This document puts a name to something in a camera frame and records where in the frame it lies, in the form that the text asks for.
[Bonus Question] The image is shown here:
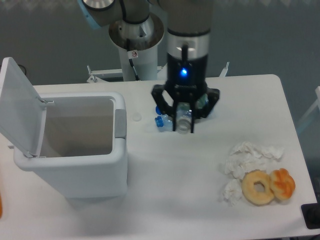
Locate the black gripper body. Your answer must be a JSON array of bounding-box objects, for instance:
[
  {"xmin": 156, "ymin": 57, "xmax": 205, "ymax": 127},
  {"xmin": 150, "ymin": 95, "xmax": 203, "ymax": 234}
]
[{"xmin": 164, "ymin": 53, "xmax": 208, "ymax": 104}]

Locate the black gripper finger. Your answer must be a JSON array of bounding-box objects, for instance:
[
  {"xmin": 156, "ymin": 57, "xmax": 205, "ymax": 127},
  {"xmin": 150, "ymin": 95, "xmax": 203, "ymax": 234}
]
[
  {"xmin": 189, "ymin": 87, "xmax": 220, "ymax": 133},
  {"xmin": 151, "ymin": 84, "xmax": 178, "ymax": 132}
]

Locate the clear green label bottle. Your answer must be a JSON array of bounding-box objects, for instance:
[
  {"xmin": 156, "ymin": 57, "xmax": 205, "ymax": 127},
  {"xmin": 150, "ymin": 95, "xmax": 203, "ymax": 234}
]
[{"xmin": 176, "ymin": 94, "xmax": 208, "ymax": 134}]

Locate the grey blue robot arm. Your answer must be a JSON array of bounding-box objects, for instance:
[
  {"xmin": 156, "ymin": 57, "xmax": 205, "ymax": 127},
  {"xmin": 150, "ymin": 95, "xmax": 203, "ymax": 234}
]
[{"xmin": 78, "ymin": 0, "xmax": 220, "ymax": 133}]

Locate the blue bottle cap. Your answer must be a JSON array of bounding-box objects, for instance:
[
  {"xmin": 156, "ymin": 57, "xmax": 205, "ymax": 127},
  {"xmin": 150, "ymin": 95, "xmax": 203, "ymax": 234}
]
[{"xmin": 155, "ymin": 106, "xmax": 162, "ymax": 115}]

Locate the blue label plastic bottle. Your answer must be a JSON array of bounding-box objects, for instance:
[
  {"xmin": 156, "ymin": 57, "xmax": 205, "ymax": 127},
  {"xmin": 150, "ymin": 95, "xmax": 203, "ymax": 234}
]
[{"xmin": 153, "ymin": 94, "xmax": 213, "ymax": 132}]

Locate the white bottle cap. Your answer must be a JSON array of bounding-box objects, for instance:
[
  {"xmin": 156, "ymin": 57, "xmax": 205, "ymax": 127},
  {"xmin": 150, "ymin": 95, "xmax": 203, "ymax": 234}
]
[{"xmin": 132, "ymin": 112, "xmax": 142, "ymax": 122}]

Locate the white trash can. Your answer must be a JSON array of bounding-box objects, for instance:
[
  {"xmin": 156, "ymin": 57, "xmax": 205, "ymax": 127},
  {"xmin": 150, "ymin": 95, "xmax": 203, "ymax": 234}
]
[{"xmin": 0, "ymin": 57, "xmax": 128, "ymax": 199}]

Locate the large crumpled white tissue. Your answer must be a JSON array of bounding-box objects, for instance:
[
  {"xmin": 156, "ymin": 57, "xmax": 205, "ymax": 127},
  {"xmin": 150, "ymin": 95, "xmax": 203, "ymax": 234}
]
[{"xmin": 223, "ymin": 141, "xmax": 285, "ymax": 180}]

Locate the small crumpled white tissue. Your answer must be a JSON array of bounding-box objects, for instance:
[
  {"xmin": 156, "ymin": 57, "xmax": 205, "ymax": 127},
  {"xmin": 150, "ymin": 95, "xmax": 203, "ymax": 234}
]
[{"xmin": 223, "ymin": 179, "xmax": 243, "ymax": 206}]

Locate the orange twisted bread roll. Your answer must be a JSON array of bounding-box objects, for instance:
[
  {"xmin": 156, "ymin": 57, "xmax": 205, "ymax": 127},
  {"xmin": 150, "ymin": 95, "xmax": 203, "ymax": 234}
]
[{"xmin": 269, "ymin": 168, "xmax": 296, "ymax": 201}]

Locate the black device at edge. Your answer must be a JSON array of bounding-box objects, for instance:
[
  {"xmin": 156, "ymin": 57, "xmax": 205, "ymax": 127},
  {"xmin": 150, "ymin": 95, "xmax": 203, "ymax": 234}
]
[{"xmin": 301, "ymin": 203, "xmax": 320, "ymax": 230}]

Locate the orange object at edge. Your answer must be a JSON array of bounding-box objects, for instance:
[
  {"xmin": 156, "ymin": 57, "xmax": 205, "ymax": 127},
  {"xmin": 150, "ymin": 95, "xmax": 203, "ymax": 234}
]
[{"xmin": 0, "ymin": 192, "xmax": 4, "ymax": 219}]

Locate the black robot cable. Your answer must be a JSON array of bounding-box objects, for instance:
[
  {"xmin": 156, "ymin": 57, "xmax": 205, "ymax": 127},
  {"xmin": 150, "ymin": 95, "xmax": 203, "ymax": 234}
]
[{"xmin": 126, "ymin": 38, "xmax": 141, "ymax": 82}]

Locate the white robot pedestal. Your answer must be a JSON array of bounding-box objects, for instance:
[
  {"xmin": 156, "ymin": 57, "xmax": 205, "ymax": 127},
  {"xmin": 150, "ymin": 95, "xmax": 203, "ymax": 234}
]
[{"xmin": 86, "ymin": 12, "xmax": 231, "ymax": 84}]

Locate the plain ring donut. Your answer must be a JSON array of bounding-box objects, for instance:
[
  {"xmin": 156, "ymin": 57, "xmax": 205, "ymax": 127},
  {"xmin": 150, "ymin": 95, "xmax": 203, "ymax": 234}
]
[{"xmin": 241, "ymin": 170, "xmax": 275, "ymax": 206}]

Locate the white frame at right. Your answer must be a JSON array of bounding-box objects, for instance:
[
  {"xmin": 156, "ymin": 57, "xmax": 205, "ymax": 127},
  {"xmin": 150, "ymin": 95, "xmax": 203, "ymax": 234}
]
[{"xmin": 296, "ymin": 86, "xmax": 320, "ymax": 135}]

